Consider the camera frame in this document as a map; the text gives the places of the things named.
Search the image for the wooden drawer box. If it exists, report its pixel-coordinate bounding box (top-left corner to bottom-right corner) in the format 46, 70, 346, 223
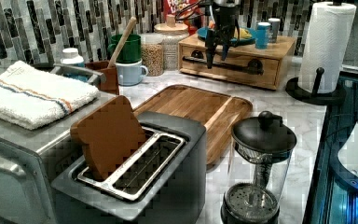
178, 35, 296, 91

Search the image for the glass french press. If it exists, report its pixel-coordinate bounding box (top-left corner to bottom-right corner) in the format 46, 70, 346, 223
220, 111, 296, 224

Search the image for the black drawer handle bar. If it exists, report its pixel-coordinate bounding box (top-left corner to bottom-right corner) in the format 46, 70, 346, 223
182, 50, 264, 76

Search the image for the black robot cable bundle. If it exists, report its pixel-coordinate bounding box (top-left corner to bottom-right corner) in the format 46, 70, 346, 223
174, 0, 214, 22

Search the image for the white striped dish towel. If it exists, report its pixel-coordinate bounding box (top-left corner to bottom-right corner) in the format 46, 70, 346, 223
0, 61, 99, 130

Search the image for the glass jar wooden lid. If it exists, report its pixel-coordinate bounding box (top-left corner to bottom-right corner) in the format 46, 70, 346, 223
155, 14, 189, 70

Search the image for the light blue mug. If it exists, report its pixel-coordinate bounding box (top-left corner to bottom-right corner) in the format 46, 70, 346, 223
116, 61, 149, 86

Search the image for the wooden spoon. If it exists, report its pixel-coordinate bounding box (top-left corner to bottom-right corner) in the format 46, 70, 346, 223
107, 17, 137, 68

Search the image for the green mug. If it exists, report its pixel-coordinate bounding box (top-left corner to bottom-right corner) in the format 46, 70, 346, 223
107, 34, 142, 63

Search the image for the blue salt shaker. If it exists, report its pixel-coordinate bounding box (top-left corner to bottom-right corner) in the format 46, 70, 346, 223
255, 21, 271, 49

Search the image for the brown toast slice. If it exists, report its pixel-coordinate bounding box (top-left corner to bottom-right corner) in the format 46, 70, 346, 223
70, 95, 146, 181

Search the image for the dark pepper shaker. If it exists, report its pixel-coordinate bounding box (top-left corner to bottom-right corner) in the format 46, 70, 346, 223
268, 18, 281, 43

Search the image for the white paper towel roll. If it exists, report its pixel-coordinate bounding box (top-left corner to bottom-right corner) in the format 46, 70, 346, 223
298, 2, 356, 93

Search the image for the froot loops cereal box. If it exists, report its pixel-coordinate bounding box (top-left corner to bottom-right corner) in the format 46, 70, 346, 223
161, 0, 203, 35

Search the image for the blue plate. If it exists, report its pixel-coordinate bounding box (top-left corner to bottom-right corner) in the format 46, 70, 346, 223
197, 27, 256, 45

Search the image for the yellow banana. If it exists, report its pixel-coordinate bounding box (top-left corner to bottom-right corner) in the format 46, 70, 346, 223
234, 28, 253, 39

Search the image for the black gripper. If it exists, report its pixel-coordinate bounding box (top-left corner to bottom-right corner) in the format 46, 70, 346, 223
205, 0, 240, 69

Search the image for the black two-slot toaster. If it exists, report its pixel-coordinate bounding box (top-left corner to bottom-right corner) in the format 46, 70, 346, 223
52, 111, 207, 224

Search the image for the glass jar of grains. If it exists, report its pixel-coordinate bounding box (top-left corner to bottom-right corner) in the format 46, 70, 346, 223
141, 33, 163, 77

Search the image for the black paper towel holder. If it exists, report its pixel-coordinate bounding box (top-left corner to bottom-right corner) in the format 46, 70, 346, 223
285, 0, 345, 105

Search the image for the brown wooden utensil holder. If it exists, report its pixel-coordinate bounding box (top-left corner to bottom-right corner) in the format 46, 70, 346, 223
85, 61, 119, 95

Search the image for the wooden cutting board tray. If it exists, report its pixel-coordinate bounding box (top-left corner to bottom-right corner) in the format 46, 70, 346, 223
133, 85, 253, 166

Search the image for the stainless steel toaster oven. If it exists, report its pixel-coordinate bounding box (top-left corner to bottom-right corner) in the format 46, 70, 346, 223
0, 63, 119, 224

